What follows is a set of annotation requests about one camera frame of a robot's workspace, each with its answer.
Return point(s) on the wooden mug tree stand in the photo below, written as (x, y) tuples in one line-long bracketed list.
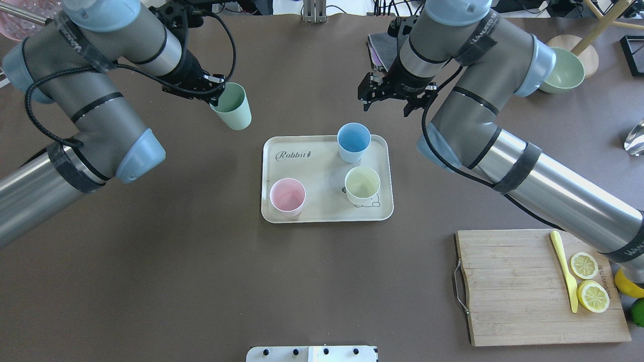
[(582, 47)]

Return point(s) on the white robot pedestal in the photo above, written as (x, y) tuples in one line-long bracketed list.
[(313, 353)]

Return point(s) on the yellow plastic knife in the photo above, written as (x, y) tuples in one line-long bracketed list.
[(570, 281)]

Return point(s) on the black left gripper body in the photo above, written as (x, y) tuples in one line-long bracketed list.
[(188, 70)]

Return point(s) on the aluminium frame post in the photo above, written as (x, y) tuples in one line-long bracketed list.
[(314, 11)]

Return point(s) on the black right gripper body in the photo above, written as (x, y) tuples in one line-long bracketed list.
[(402, 85)]

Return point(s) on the mint green bowl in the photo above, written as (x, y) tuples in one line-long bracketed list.
[(568, 73)]

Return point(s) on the pink bowl with ice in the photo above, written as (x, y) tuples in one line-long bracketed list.
[(18, 29)]

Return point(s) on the grey folded cloth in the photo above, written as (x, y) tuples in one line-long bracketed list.
[(383, 51)]

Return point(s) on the green cup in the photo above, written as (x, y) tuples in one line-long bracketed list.
[(233, 107)]

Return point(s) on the cream cup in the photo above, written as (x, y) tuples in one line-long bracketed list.
[(361, 184)]

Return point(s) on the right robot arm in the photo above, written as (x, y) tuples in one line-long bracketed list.
[(501, 60)]

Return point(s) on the cream rabbit tray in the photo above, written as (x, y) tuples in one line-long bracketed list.
[(315, 162)]

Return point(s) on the blue cup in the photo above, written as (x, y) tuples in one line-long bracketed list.
[(353, 140)]

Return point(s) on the metal tube black cap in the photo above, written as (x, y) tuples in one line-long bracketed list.
[(20, 13)]

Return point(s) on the metal scoop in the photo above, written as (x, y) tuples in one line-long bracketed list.
[(633, 144)]

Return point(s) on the wooden cutting board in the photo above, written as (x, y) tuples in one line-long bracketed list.
[(515, 294)]

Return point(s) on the lemon half slice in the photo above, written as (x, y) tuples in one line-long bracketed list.
[(593, 296), (584, 266)]

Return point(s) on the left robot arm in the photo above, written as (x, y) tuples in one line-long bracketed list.
[(96, 134)]

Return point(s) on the green lime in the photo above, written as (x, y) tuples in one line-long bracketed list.
[(637, 312)]

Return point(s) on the pink cup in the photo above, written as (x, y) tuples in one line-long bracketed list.
[(288, 195)]

